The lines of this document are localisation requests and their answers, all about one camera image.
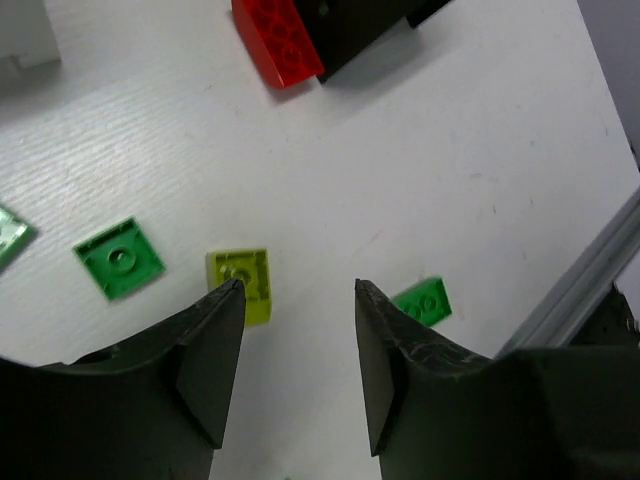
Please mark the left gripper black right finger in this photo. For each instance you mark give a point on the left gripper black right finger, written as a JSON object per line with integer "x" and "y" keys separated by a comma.
{"x": 436, "y": 410}

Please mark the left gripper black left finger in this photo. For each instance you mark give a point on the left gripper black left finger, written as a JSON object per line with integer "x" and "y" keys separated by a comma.
{"x": 153, "y": 406}

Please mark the red brick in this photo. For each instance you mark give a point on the red brick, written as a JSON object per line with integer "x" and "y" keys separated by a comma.
{"x": 277, "y": 41}

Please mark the green 2x3 brick front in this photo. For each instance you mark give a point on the green 2x3 brick front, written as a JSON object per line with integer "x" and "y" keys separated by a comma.
{"x": 426, "y": 302}

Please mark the green 2x3 brick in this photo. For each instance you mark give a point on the green 2x3 brick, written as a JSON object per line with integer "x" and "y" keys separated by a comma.
{"x": 16, "y": 235}
{"x": 426, "y": 302}

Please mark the green 2x2 brick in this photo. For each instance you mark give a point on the green 2x2 brick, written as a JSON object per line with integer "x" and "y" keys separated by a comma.
{"x": 120, "y": 259}

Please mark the lime sloped brick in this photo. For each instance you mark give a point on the lime sloped brick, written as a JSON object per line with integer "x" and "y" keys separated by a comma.
{"x": 251, "y": 266}

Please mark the black slotted two-bin container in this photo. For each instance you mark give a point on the black slotted two-bin container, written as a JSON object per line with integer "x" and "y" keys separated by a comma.
{"x": 341, "y": 29}

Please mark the white slotted two-bin container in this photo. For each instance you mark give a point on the white slotted two-bin container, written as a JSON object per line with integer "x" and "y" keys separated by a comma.
{"x": 30, "y": 55}

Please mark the aluminium table rail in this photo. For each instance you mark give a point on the aluminium table rail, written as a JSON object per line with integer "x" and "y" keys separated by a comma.
{"x": 567, "y": 306}

